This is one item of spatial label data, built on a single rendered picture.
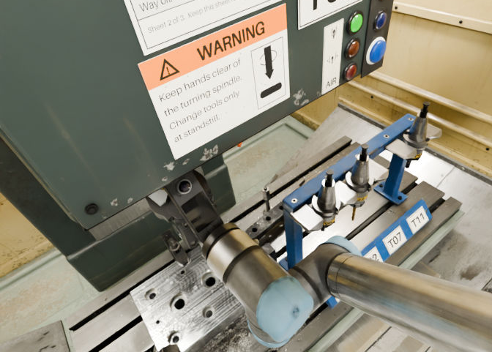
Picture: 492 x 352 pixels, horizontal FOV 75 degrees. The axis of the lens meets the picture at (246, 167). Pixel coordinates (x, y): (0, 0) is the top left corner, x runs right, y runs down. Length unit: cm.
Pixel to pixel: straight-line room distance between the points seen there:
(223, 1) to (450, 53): 106
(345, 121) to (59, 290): 149
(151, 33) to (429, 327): 39
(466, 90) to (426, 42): 21
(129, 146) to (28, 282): 153
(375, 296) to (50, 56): 43
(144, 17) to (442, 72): 116
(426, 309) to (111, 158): 35
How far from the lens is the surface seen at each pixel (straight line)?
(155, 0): 28
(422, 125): 92
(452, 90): 134
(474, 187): 144
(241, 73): 34
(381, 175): 85
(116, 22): 27
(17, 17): 26
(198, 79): 31
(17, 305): 177
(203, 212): 49
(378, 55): 49
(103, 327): 111
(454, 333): 41
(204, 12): 30
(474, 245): 137
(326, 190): 71
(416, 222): 114
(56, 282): 172
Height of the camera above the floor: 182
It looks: 44 degrees down
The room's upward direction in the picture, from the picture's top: 10 degrees counter-clockwise
